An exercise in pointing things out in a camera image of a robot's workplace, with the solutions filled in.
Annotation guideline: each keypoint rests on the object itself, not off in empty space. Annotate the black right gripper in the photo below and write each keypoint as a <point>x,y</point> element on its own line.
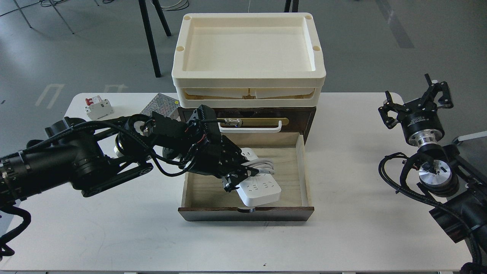
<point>418,118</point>

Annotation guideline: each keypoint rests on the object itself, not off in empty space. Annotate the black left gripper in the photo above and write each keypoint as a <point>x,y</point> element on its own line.
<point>212,153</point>

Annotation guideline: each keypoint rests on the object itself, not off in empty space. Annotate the white power strip with cable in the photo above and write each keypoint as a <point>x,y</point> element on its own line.
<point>258,190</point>

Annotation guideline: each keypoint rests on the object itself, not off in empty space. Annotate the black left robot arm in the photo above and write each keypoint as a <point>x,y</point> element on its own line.
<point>94,156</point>

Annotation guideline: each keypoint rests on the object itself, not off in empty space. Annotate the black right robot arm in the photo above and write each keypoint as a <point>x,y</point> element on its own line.
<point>437,175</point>

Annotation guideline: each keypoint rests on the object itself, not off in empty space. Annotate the open wooden drawer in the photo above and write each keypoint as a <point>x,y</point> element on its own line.
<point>281,196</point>

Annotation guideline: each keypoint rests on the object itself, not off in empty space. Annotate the metal mesh power supply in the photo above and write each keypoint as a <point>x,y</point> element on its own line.
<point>163,105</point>

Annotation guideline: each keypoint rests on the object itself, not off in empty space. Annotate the cream plastic tray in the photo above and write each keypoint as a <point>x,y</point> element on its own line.
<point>248,60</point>

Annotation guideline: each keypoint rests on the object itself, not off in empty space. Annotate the white drawer handle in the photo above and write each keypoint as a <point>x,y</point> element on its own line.
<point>251,129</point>

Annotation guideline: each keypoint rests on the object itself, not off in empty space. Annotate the white circuit breaker red switch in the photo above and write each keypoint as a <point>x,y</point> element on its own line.
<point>97,107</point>

